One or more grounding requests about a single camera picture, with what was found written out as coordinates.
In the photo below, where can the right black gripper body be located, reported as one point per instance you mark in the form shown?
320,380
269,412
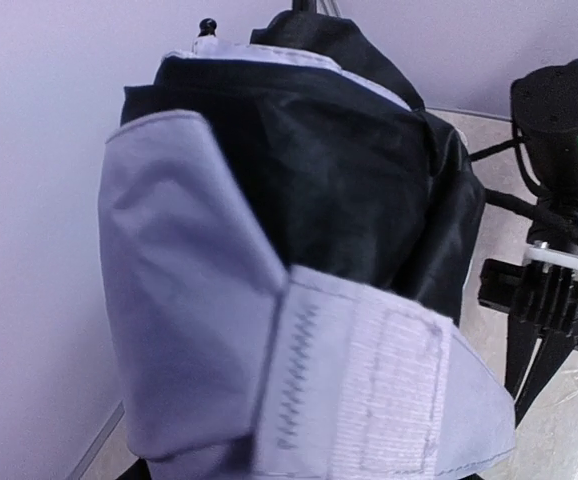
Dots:
543,295

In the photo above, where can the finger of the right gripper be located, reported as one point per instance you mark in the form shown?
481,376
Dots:
551,354
521,341

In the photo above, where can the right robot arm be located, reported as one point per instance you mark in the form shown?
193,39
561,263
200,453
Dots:
544,127

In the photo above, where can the lilac folding umbrella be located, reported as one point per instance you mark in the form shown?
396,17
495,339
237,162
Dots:
285,234

